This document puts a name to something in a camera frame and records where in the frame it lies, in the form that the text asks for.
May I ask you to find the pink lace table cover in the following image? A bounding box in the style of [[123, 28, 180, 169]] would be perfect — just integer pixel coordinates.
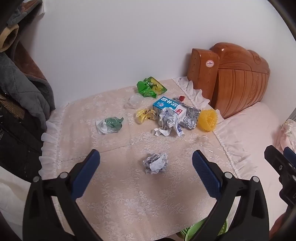
[[38, 76, 258, 241]]

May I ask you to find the green yellow drink pouch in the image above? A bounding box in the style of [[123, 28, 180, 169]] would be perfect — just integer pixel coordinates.
[[137, 76, 167, 98]]

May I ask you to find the grey quilted jacket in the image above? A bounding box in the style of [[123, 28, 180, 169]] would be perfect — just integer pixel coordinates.
[[1, 52, 55, 130]]

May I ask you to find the small paper ball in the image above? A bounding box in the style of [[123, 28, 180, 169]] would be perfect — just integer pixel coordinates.
[[143, 153, 168, 174]]

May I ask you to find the large printed paper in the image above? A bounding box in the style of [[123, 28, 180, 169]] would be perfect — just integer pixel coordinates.
[[154, 108, 184, 137]]

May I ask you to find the blue white milk carton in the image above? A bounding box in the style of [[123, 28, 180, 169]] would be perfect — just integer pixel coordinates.
[[152, 96, 187, 121]]

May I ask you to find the folded pink blanket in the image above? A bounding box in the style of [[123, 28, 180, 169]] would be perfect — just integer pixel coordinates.
[[275, 119, 296, 153]]

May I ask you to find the yellow snack wrapper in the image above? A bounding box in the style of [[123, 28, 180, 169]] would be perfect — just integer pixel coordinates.
[[135, 108, 157, 124]]

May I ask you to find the pink bed sheet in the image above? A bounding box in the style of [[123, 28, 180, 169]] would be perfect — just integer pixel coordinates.
[[214, 102, 287, 226]]

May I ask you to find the yellow spiky ball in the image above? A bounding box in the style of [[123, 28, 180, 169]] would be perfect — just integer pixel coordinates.
[[197, 109, 218, 132]]

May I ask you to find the wooden headboard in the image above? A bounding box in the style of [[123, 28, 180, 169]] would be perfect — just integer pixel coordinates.
[[187, 42, 270, 118]]

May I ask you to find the clear plastic bottle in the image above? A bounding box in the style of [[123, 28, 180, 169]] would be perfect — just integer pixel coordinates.
[[196, 135, 214, 153]]

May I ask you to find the green trash basket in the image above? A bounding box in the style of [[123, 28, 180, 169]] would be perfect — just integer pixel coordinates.
[[179, 217, 230, 241]]

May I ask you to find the silver foil wrapper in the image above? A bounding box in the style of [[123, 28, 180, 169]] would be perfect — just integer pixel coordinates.
[[179, 104, 201, 130]]

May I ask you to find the clear plastic cup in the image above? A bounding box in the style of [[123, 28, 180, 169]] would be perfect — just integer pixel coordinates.
[[125, 93, 144, 109]]

